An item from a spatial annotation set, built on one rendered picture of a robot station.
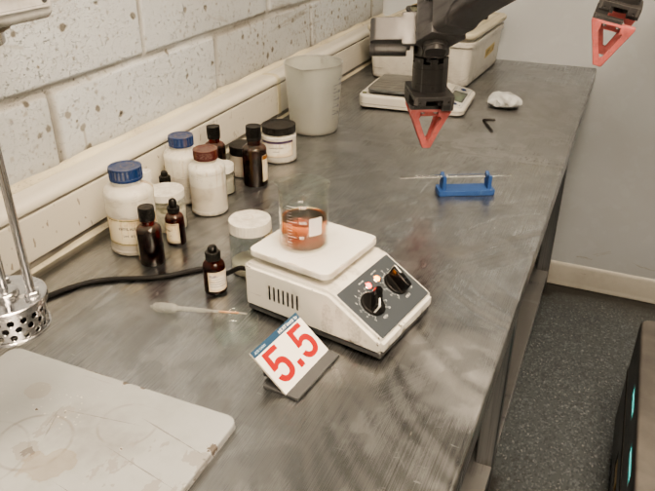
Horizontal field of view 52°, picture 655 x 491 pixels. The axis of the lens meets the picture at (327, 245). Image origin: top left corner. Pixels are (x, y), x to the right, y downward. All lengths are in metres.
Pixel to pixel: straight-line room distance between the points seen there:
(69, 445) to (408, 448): 0.33
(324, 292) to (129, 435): 0.26
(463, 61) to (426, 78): 0.76
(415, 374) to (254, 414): 0.18
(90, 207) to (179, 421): 0.47
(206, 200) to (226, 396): 0.45
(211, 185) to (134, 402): 0.46
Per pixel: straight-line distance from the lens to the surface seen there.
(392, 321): 0.79
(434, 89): 1.11
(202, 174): 1.09
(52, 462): 0.70
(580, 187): 2.33
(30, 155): 1.05
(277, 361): 0.74
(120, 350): 0.83
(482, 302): 0.90
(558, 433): 1.87
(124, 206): 0.99
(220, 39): 1.42
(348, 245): 0.83
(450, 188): 1.21
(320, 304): 0.79
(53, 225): 1.04
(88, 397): 0.76
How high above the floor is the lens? 1.23
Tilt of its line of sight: 28 degrees down
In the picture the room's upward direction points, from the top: straight up
